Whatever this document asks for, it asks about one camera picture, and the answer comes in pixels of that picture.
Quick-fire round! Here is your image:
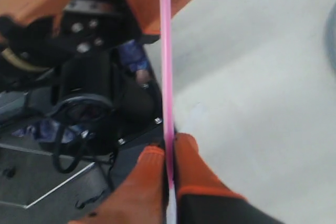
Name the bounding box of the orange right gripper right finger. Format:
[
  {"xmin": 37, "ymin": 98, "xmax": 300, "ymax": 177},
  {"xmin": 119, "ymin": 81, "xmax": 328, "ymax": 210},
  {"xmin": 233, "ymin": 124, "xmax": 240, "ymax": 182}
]
[{"xmin": 173, "ymin": 132, "xmax": 279, "ymax": 224}]

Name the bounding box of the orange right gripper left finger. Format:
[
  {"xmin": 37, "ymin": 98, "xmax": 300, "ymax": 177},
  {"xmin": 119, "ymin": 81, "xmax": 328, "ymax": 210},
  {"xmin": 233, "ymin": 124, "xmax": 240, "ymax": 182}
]
[{"xmin": 70, "ymin": 146, "xmax": 166, "ymax": 223}]

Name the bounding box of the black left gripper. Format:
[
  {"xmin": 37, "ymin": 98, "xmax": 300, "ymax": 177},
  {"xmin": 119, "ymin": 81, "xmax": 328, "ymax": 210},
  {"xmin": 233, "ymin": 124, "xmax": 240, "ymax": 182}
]
[{"xmin": 1, "ymin": 0, "xmax": 191, "ymax": 72}]

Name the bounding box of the thin pink stick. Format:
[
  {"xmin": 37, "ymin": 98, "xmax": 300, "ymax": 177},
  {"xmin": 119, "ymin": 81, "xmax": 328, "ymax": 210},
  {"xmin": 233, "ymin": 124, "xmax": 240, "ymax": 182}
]
[{"xmin": 160, "ymin": 0, "xmax": 177, "ymax": 223}]

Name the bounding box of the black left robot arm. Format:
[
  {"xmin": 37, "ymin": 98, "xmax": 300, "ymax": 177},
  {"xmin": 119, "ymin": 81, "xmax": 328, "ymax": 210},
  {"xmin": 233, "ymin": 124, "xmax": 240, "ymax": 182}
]
[{"xmin": 1, "ymin": 0, "xmax": 162, "ymax": 156}]

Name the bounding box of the round stainless steel plate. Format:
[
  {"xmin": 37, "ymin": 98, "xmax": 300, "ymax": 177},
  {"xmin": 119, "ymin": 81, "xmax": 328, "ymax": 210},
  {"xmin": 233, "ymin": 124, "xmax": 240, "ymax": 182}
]
[{"xmin": 324, "ymin": 4, "xmax": 335, "ymax": 73}]

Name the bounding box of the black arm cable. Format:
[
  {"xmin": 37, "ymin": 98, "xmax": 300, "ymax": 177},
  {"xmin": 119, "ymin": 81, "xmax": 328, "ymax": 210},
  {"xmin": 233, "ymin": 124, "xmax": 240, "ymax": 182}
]
[{"xmin": 36, "ymin": 97, "xmax": 119, "ymax": 190}]

